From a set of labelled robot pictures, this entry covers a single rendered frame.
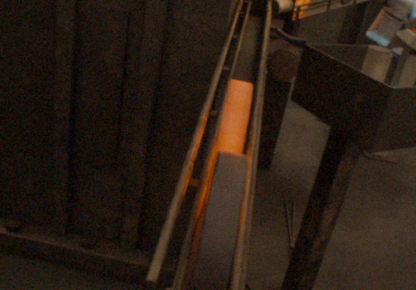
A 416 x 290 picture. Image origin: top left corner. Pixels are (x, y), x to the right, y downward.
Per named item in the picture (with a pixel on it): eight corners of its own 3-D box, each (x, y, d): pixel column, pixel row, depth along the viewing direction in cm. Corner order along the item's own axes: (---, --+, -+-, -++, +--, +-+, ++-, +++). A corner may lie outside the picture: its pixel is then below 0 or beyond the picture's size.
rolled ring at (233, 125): (230, 183, 78) (210, 179, 79) (252, 75, 74) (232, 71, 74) (225, 233, 61) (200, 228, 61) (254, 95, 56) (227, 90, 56)
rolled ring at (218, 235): (252, 123, 54) (224, 118, 54) (238, 242, 39) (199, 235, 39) (226, 233, 64) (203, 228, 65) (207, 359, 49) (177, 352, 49)
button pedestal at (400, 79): (365, 160, 224) (409, 35, 197) (357, 139, 245) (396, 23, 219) (398, 166, 223) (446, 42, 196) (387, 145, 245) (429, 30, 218)
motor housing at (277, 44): (242, 170, 196) (270, 46, 173) (245, 146, 216) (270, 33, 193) (273, 175, 196) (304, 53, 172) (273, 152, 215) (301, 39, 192)
